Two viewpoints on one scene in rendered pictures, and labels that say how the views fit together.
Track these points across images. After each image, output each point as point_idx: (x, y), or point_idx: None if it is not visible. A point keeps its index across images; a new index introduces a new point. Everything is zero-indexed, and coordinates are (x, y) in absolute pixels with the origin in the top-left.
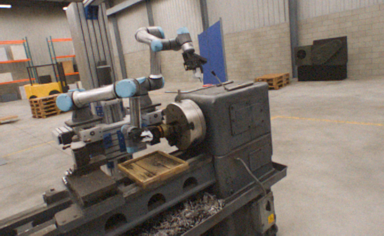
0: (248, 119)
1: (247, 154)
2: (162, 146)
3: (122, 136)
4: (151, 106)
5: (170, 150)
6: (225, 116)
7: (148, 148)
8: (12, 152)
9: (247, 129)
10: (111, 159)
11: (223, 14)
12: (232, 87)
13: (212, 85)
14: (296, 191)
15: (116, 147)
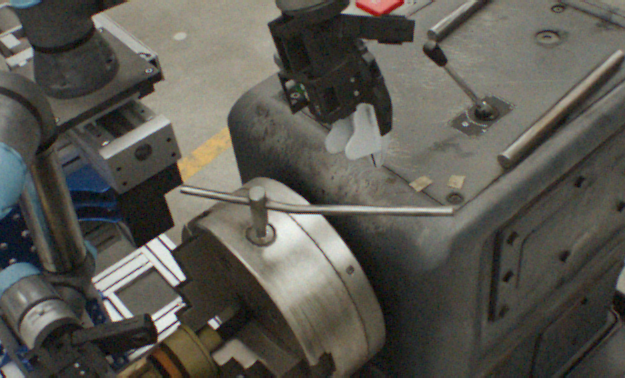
0: (569, 236)
1: (535, 338)
2: (172, 2)
3: (6, 238)
4: (115, 96)
5: (201, 26)
6: (478, 287)
7: (122, 11)
8: None
9: (555, 268)
10: None
11: None
12: (526, 136)
13: (438, 211)
14: None
15: None
